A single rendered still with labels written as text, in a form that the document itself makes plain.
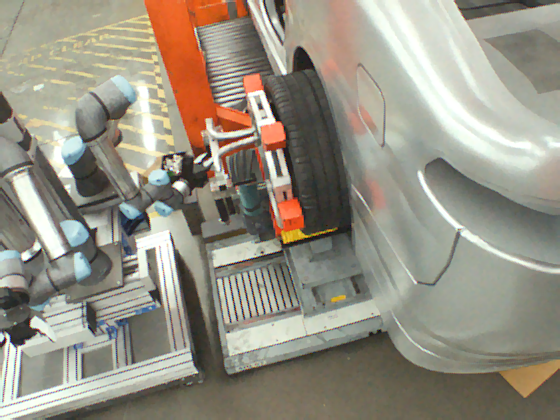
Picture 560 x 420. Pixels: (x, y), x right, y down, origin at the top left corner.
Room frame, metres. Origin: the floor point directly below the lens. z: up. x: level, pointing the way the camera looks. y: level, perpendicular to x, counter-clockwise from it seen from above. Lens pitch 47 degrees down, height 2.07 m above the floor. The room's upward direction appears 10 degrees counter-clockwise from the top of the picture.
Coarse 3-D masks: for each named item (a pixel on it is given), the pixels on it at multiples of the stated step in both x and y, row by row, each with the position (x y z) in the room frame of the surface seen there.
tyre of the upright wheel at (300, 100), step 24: (312, 72) 1.53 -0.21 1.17; (288, 96) 1.39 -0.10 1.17; (312, 96) 1.37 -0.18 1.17; (288, 120) 1.29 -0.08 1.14; (312, 120) 1.29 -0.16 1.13; (288, 144) 1.25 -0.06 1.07; (312, 144) 1.22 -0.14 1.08; (336, 144) 1.21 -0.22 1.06; (312, 168) 1.17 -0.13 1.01; (336, 168) 1.17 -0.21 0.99; (312, 192) 1.13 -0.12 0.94; (336, 192) 1.13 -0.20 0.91; (312, 216) 1.12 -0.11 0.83; (336, 216) 1.13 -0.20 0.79
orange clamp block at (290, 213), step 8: (288, 200) 1.16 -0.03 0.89; (296, 200) 1.16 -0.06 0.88; (280, 208) 1.13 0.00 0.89; (288, 208) 1.13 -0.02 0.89; (296, 208) 1.12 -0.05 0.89; (280, 216) 1.13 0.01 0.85; (288, 216) 1.09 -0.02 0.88; (296, 216) 1.08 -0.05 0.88; (288, 224) 1.08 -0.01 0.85; (296, 224) 1.08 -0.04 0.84
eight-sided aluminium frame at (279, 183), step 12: (252, 96) 1.52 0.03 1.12; (264, 96) 1.51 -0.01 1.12; (252, 108) 1.44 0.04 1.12; (264, 108) 1.43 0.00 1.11; (252, 120) 1.66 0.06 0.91; (264, 120) 1.35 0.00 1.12; (276, 180) 1.18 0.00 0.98; (288, 180) 1.18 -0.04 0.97; (276, 192) 1.17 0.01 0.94; (288, 192) 1.17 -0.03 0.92; (276, 204) 1.20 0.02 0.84; (276, 216) 1.35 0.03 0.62
